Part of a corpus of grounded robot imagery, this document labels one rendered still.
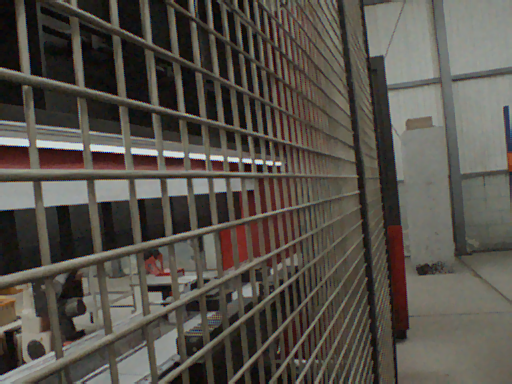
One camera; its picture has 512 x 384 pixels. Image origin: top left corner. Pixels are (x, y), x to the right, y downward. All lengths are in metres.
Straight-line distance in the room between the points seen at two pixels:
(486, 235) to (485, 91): 2.31
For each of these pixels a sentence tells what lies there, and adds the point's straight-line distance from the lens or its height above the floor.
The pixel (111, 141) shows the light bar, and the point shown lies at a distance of 1.16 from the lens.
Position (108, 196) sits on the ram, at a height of 1.35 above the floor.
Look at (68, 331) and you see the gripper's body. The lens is 2.01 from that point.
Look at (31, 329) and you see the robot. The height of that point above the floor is 0.82.
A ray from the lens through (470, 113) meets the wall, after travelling 9.26.
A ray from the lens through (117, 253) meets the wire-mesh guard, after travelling 0.16.
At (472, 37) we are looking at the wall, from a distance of 9.49.
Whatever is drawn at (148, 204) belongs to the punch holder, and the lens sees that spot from 1.69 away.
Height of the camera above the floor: 1.31
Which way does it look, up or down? 3 degrees down
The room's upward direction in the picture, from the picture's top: 6 degrees counter-clockwise
